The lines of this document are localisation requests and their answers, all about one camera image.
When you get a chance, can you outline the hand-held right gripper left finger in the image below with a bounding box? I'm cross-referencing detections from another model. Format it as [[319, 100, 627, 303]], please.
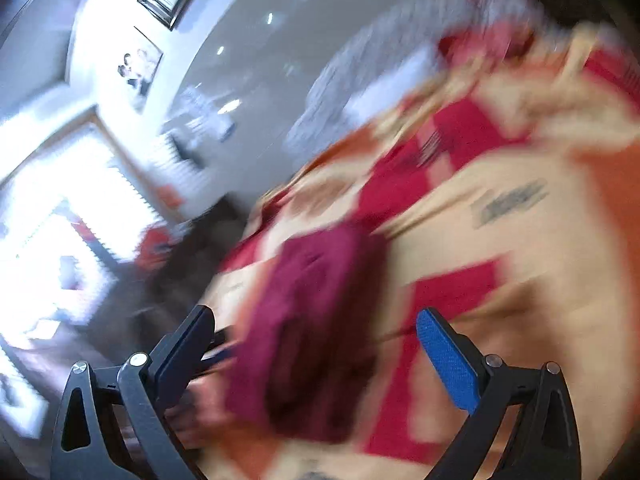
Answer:
[[50, 305, 215, 480]]

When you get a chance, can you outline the dark red fleece garment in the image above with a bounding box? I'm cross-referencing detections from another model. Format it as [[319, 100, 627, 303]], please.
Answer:
[[224, 225, 397, 445]]

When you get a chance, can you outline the white cloth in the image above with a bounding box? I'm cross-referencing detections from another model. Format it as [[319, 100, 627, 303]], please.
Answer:
[[345, 67, 426, 121]]

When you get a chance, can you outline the black and white wall poster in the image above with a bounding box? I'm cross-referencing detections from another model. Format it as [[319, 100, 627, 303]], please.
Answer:
[[116, 27, 165, 113]]

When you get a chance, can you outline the bright window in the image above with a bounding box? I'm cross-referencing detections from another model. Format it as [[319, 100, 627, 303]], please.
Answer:
[[0, 120, 168, 346]]

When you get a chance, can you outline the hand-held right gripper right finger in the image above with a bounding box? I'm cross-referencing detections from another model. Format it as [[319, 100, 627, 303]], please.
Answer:
[[416, 308, 581, 480]]

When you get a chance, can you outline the carved dark wooden furniture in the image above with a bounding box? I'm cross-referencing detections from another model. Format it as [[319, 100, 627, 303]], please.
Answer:
[[90, 200, 271, 356]]

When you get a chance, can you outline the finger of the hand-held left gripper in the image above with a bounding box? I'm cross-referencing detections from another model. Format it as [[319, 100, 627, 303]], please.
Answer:
[[197, 329, 240, 378]]

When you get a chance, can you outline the orange red cream printed blanket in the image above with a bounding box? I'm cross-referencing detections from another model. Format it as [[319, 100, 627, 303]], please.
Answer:
[[195, 20, 640, 480]]

